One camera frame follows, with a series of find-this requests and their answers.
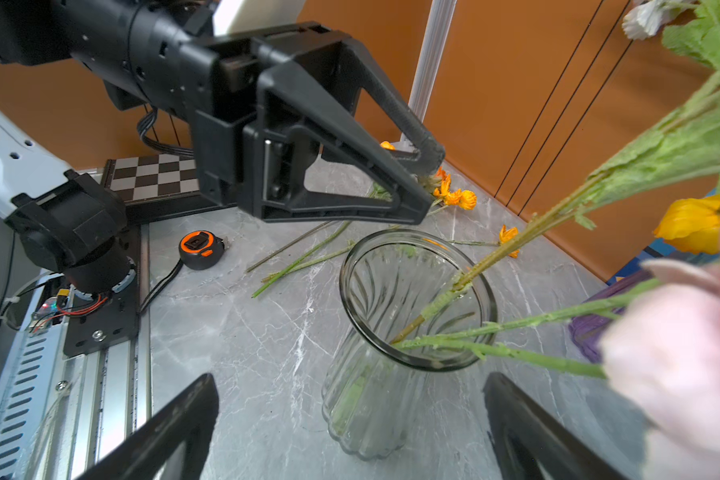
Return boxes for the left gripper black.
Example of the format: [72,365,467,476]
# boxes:
[178,23,445,225]

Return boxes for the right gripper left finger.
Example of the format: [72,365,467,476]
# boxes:
[81,373,219,479]

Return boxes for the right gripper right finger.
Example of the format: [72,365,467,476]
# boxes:
[483,372,624,479]

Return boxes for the purple blue glass vase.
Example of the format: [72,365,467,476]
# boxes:
[568,270,653,364]

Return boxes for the pink rose bundle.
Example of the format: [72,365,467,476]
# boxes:
[402,258,720,479]

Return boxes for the clear grey glass vase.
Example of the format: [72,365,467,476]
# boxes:
[321,229,498,460]

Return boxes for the orange rose with leaves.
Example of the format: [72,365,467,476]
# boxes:
[450,225,519,249]

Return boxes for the orange poppy flower stem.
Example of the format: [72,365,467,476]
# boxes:
[391,78,720,345]

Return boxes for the small white blossom spray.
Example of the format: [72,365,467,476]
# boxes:
[621,0,720,70]

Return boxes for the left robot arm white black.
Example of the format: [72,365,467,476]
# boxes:
[0,1,445,224]

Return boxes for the small orange blossom stems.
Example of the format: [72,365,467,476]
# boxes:
[368,141,478,210]

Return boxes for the orange black tape measure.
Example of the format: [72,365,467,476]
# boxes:
[178,230,226,270]

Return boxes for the left circuit board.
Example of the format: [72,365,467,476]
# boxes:
[30,288,70,331]

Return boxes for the checkerboard calibration plate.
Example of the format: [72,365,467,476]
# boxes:
[100,154,220,226]

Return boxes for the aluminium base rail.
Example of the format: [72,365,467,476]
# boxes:
[0,221,154,480]

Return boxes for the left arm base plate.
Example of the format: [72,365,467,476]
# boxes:
[63,227,141,357]

